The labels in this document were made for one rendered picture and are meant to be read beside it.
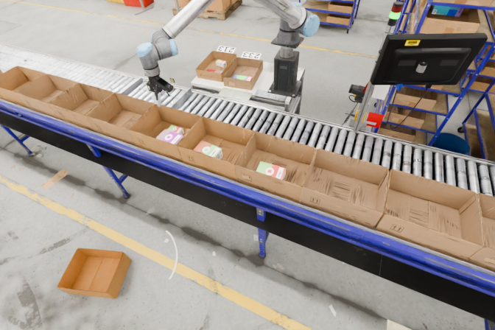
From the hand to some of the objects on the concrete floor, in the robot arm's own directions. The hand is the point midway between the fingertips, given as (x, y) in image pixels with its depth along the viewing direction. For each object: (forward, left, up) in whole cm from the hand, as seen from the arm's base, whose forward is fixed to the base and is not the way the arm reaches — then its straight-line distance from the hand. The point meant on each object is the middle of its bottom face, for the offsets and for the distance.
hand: (165, 101), depth 171 cm
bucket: (-145, +202, -104) cm, 269 cm away
